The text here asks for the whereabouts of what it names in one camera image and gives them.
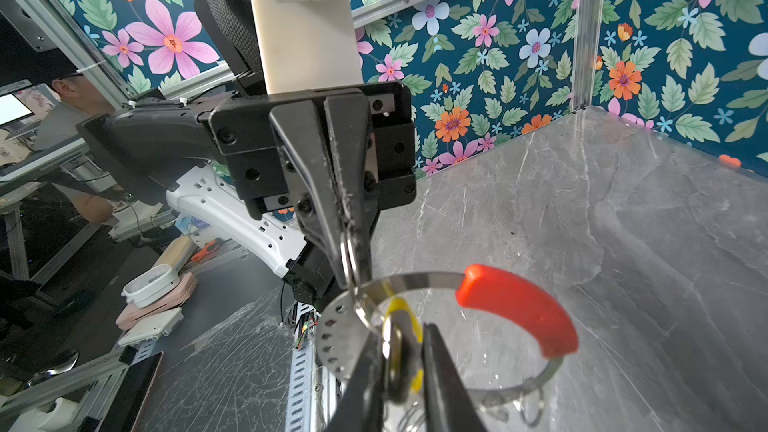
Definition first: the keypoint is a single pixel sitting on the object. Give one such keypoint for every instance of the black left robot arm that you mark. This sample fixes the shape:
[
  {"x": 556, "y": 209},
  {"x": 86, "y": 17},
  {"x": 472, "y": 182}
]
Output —
[{"x": 162, "y": 152}]

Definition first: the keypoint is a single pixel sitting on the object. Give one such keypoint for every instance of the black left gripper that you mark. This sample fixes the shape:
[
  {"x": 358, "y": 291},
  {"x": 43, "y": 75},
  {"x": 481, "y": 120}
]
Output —
[{"x": 280, "y": 145}]

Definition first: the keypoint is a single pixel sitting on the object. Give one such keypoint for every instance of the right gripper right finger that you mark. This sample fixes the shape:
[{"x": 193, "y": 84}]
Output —
[{"x": 448, "y": 406}]

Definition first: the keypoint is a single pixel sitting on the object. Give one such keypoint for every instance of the dark smartphone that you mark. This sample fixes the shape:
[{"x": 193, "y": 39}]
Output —
[{"x": 127, "y": 407}]

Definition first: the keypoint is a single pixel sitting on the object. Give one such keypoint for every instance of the yellow key tag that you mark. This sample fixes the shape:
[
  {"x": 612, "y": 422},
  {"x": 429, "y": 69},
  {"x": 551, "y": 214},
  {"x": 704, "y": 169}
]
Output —
[{"x": 402, "y": 352}]

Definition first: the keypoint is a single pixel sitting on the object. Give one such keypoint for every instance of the pink flat box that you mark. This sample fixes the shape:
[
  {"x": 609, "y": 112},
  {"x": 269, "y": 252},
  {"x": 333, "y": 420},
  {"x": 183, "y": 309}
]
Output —
[{"x": 132, "y": 314}]

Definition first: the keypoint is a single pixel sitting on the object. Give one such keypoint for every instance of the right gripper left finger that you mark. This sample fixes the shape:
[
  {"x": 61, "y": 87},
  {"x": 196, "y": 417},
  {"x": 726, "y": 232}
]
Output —
[{"x": 361, "y": 408}]

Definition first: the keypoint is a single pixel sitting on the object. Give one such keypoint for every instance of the silver keyring with red grip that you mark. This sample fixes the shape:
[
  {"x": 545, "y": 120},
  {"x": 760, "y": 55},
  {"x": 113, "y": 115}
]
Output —
[{"x": 347, "y": 321}]

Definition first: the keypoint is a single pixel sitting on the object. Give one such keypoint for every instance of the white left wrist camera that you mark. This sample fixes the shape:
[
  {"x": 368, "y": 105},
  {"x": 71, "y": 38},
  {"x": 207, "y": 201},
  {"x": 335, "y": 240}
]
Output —
[{"x": 306, "y": 44}]

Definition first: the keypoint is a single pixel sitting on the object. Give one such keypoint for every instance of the white vented cable duct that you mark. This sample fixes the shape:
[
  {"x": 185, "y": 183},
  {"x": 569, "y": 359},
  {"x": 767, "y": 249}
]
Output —
[{"x": 247, "y": 384}]

